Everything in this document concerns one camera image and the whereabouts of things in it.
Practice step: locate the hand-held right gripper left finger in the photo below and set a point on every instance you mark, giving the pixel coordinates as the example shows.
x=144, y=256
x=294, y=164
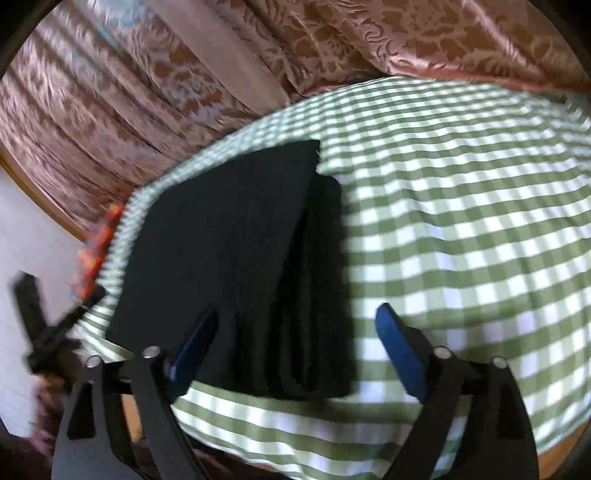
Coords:
x=194, y=344

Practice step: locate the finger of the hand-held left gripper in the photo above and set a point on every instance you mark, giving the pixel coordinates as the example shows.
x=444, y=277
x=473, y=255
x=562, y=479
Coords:
x=85, y=304

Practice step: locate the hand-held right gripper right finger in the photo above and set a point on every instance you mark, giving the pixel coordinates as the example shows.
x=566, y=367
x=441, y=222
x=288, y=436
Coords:
x=401, y=350

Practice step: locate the black pants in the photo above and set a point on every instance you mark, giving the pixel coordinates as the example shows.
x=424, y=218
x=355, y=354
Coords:
x=231, y=230

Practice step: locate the multicoloured patterned cloth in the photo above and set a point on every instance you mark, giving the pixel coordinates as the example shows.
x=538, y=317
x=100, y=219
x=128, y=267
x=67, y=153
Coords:
x=94, y=258

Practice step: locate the wooden trim strip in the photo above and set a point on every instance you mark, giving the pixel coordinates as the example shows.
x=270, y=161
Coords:
x=39, y=198

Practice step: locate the green checked bed sheet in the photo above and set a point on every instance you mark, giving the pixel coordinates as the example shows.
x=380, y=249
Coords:
x=461, y=230

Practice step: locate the brown floral curtain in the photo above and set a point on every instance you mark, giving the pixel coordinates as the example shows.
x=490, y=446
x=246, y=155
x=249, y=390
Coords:
x=115, y=115
x=415, y=37

